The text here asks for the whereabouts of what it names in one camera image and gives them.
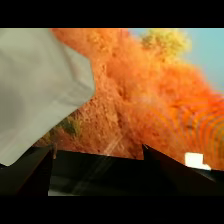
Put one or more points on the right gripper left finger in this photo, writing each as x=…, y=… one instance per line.
x=26, y=176

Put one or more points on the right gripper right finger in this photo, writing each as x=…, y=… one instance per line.
x=186, y=181

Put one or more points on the white long-sleeved shirt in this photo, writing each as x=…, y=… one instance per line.
x=36, y=90

